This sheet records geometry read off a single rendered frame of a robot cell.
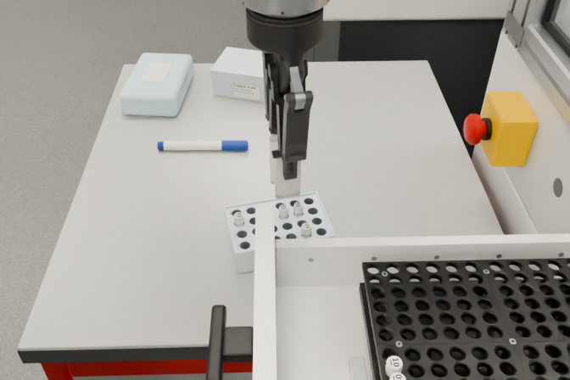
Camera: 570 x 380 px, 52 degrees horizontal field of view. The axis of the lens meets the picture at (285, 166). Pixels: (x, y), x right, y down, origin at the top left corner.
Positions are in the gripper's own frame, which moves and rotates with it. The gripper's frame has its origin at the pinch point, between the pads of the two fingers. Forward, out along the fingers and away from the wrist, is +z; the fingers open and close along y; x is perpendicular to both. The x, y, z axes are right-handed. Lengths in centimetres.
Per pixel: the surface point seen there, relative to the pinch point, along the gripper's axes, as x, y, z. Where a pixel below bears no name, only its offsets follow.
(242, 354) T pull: -9.8, 26.0, -3.7
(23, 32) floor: -75, -237, 88
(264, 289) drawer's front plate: -7.1, 21.7, -5.4
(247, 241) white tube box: -5.5, 3.4, 7.9
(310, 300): -1.5, 16.8, 3.8
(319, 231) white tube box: 3.6, 3.3, 8.5
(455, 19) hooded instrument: 46, -45, 7
